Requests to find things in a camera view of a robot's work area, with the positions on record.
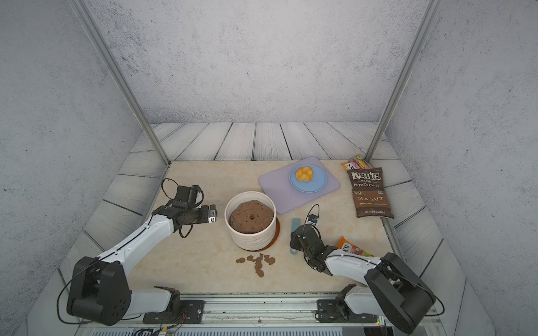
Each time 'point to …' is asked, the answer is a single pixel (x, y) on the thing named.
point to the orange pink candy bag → (347, 246)
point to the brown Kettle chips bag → (368, 192)
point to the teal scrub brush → (295, 223)
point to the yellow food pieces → (305, 173)
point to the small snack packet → (356, 164)
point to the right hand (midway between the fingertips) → (295, 234)
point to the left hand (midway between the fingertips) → (210, 213)
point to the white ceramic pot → (256, 241)
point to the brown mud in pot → (251, 216)
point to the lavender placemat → (277, 184)
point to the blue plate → (316, 183)
